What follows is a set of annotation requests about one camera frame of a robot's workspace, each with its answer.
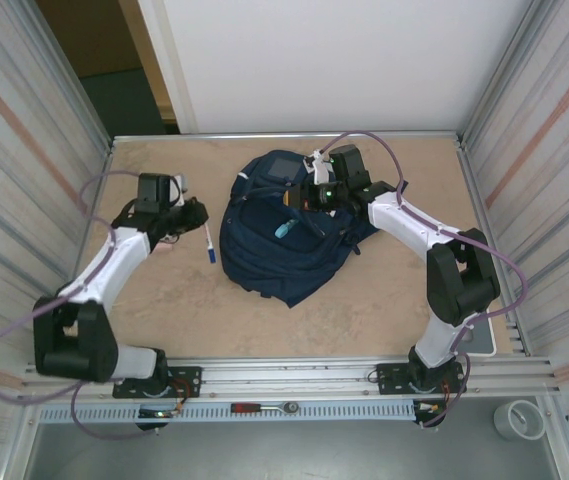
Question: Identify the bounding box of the white marker blue cap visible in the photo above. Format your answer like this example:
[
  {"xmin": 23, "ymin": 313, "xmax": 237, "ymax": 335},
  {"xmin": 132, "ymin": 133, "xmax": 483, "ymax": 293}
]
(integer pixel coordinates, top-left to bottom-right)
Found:
[{"xmin": 203, "ymin": 224, "xmax": 218, "ymax": 265}]

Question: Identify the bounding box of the navy blue backpack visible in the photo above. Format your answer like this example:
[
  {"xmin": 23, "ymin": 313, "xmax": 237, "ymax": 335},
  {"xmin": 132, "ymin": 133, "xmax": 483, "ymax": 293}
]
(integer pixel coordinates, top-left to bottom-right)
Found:
[{"xmin": 218, "ymin": 148, "xmax": 378, "ymax": 309}]

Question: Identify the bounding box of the brown door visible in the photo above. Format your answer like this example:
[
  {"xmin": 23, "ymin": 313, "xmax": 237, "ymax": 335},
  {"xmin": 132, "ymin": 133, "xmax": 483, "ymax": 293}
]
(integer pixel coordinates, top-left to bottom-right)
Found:
[{"xmin": 36, "ymin": 0, "xmax": 143, "ymax": 79}]

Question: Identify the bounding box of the small controller circuit board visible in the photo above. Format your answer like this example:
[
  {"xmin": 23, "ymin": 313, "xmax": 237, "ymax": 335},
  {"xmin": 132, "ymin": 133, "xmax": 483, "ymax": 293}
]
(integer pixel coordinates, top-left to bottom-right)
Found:
[
  {"xmin": 413, "ymin": 399, "xmax": 449, "ymax": 429},
  {"xmin": 136, "ymin": 405, "xmax": 185, "ymax": 421}
]

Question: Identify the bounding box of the grey tape roll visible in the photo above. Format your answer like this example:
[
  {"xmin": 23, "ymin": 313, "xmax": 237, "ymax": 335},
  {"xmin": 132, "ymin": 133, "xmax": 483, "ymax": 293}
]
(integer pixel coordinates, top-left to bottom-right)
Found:
[{"xmin": 493, "ymin": 399, "xmax": 545, "ymax": 441}]

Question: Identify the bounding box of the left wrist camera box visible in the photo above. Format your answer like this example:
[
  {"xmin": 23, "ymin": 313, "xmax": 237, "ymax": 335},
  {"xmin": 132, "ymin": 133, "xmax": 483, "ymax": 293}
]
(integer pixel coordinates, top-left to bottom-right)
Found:
[{"xmin": 171, "ymin": 173, "xmax": 189, "ymax": 206}]

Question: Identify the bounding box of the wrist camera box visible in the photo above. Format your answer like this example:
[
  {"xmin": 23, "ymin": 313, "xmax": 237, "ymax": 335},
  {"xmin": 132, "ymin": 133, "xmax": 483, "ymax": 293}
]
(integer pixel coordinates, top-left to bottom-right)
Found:
[
  {"xmin": 303, "ymin": 149, "xmax": 335, "ymax": 186},
  {"xmin": 171, "ymin": 173, "xmax": 189, "ymax": 206}
]

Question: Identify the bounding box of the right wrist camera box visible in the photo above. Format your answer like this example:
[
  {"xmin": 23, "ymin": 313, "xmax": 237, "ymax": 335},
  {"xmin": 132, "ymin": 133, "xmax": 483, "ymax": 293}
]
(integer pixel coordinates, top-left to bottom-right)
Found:
[{"xmin": 303, "ymin": 149, "xmax": 335, "ymax": 186}]

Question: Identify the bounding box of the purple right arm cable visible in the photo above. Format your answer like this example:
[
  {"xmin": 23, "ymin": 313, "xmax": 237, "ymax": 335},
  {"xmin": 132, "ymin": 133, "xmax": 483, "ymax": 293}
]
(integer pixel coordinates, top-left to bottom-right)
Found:
[{"xmin": 313, "ymin": 130, "xmax": 530, "ymax": 431}]

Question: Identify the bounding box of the aluminium table edge rail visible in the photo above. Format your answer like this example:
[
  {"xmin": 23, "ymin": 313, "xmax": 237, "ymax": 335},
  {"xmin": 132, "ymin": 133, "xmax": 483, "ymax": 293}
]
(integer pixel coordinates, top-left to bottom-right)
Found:
[{"xmin": 111, "ymin": 130, "xmax": 465, "ymax": 144}]

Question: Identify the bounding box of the white door frame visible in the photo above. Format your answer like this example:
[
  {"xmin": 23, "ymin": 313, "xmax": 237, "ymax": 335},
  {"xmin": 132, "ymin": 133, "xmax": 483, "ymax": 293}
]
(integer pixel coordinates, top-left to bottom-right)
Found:
[{"xmin": 118, "ymin": 0, "xmax": 199, "ymax": 135}]

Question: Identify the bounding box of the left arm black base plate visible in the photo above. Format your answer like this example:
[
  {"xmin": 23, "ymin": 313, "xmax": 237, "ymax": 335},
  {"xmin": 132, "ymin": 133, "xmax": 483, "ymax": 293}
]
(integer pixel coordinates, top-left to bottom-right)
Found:
[{"xmin": 112, "ymin": 366, "xmax": 203, "ymax": 400}]

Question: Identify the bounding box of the aluminium mounting rail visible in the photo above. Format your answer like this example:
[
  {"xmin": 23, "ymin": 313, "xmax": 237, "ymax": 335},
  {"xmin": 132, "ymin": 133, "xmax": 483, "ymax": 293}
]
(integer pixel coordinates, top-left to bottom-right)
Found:
[{"xmin": 18, "ymin": 355, "xmax": 563, "ymax": 405}]

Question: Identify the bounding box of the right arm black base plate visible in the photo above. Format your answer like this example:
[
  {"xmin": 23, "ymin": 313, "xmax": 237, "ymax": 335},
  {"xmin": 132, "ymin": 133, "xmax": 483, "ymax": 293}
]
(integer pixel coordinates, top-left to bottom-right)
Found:
[{"xmin": 376, "ymin": 362, "xmax": 467, "ymax": 396}]

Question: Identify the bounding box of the slotted grey cable duct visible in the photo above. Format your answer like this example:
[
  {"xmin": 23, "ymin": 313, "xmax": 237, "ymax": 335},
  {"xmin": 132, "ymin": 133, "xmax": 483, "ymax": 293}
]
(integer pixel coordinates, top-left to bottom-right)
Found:
[{"xmin": 37, "ymin": 402, "xmax": 418, "ymax": 424}]

